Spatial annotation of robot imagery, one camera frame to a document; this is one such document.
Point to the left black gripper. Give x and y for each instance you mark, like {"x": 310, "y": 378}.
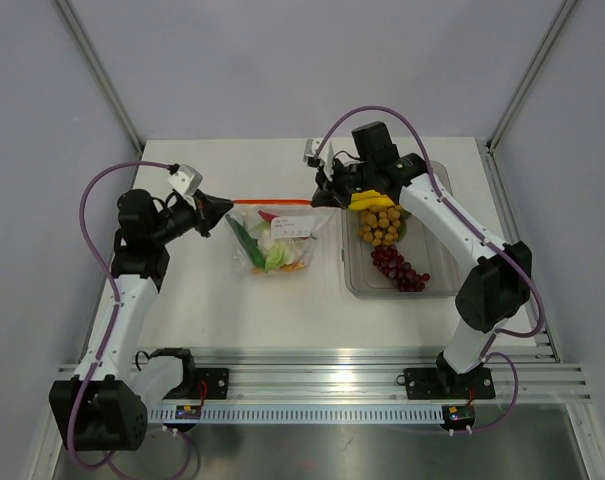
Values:
{"x": 206, "y": 211}

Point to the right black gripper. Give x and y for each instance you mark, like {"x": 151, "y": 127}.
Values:
{"x": 329, "y": 191}

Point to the yellow banana bunch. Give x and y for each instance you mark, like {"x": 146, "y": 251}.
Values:
{"x": 367, "y": 199}

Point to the green chili pepper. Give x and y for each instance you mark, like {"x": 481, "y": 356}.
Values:
{"x": 247, "y": 242}

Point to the red chili pepper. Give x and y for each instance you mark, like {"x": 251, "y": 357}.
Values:
{"x": 266, "y": 216}

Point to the clear zip top bag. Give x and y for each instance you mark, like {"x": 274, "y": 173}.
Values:
{"x": 298, "y": 218}

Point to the white cauliflower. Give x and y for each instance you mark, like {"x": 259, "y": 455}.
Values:
{"x": 280, "y": 251}

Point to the orange yellow pepper cluster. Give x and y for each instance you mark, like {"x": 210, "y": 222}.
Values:
{"x": 287, "y": 268}

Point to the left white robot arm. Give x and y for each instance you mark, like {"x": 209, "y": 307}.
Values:
{"x": 104, "y": 406}

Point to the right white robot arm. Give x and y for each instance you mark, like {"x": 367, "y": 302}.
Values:
{"x": 497, "y": 274}

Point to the clear plastic food bin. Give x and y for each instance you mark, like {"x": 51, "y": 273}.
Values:
{"x": 419, "y": 246}

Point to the brown longan cluster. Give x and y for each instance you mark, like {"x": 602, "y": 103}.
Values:
{"x": 382, "y": 226}

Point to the red grape bunch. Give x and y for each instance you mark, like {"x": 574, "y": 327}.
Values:
{"x": 392, "y": 265}

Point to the left small circuit board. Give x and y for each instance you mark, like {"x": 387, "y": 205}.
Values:
{"x": 188, "y": 412}

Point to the small circuit board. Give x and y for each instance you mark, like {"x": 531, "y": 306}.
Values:
{"x": 459, "y": 416}
{"x": 188, "y": 412}

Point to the right small circuit board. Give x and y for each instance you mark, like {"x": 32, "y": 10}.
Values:
{"x": 459, "y": 416}

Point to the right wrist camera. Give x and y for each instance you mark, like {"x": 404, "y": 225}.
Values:
{"x": 318, "y": 157}

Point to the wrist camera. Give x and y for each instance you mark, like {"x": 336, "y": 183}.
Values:
{"x": 318, "y": 157}
{"x": 184, "y": 179}

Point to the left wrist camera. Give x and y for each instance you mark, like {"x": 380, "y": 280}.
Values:
{"x": 184, "y": 179}

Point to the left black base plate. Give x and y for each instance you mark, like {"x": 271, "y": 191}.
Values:
{"x": 172, "y": 374}

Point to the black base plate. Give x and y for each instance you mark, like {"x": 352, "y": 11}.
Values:
{"x": 435, "y": 383}
{"x": 172, "y": 374}

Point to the aluminium rail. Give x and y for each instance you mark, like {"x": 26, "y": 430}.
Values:
{"x": 367, "y": 375}

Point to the white slotted cable duct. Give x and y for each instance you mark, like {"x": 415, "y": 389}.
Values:
{"x": 409, "y": 414}

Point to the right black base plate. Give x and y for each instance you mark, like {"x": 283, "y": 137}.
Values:
{"x": 435, "y": 383}

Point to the left frame post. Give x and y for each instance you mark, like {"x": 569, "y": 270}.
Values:
{"x": 77, "y": 31}

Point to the frame post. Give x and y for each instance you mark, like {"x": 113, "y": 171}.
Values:
{"x": 77, "y": 31}
{"x": 536, "y": 64}

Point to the right frame post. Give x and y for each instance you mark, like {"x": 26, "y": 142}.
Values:
{"x": 536, "y": 64}

